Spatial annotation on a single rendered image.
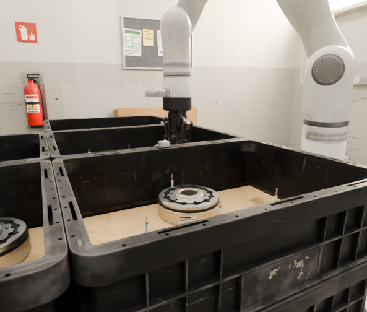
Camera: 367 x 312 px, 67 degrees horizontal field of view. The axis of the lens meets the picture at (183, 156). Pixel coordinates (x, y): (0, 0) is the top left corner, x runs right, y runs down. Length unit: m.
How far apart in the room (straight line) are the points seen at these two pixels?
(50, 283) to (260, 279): 0.19
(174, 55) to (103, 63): 2.94
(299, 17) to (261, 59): 3.60
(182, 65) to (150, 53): 2.99
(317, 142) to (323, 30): 0.24
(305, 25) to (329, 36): 0.06
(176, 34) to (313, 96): 0.33
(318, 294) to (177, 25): 0.58
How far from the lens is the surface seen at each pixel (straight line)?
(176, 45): 0.70
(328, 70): 0.64
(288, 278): 0.34
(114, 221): 0.47
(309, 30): 0.71
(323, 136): 0.66
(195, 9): 0.76
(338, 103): 0.64
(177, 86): 0.69
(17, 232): 0.42
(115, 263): 0.21
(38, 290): 0.21
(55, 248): 0.22
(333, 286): 0.41
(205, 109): 3.89
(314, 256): 0.36
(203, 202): 0.44
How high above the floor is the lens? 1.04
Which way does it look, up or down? 14 degrees down
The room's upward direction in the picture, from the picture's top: straight up
